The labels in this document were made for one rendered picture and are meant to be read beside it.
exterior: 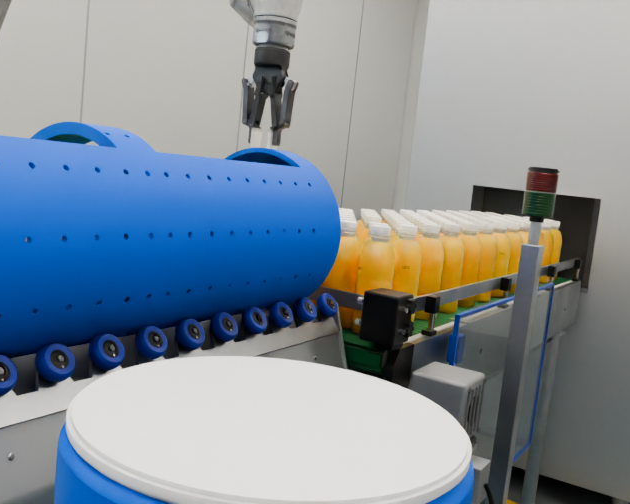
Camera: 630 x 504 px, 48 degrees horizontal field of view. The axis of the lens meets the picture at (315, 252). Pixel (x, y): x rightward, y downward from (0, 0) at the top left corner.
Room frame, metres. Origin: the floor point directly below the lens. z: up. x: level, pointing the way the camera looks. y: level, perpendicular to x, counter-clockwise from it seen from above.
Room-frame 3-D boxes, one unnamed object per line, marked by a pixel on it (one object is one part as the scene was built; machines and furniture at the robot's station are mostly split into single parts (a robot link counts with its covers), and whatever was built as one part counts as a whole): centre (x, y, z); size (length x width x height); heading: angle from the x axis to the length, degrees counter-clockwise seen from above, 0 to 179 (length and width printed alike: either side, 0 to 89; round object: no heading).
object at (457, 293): (1.99, -0.58, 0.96); 1.60 x 0.01 x 0.03; 149
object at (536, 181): (1.48, -0.45, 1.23); 0.06 x 0.06 x 0.04
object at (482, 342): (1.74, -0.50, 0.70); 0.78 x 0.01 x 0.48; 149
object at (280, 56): (1.53, 0.13, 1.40); 0.08 x 0.07 x 0.09; 59
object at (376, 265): (1.37, -0.12, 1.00); 0.07 x 0.07 x 0.19
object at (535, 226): (1.48, -0.45, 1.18); 0.06 x 0.06 x 0.16
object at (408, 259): (1.48, -0.19, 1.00); 0.07 x 0.07 x 0.19
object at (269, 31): (1.53, 0.13, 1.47); 0.09 x 0.09 x 0.06
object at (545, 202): (1.48, -0.45, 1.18); 0.06 x 0.06 x 0.05
